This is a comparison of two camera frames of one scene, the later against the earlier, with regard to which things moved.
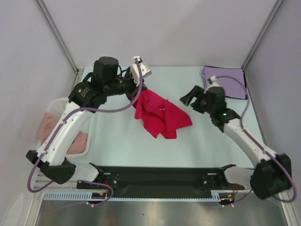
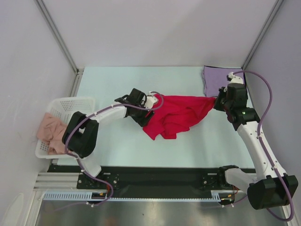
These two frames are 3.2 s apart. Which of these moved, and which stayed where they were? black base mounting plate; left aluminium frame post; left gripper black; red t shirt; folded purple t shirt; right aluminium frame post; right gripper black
Moved: right gripper black; red t shirt; left gripper black
Stayed: folded purple t shirt; black base mounting plate; left aluminium frame post; right aluminium frame post
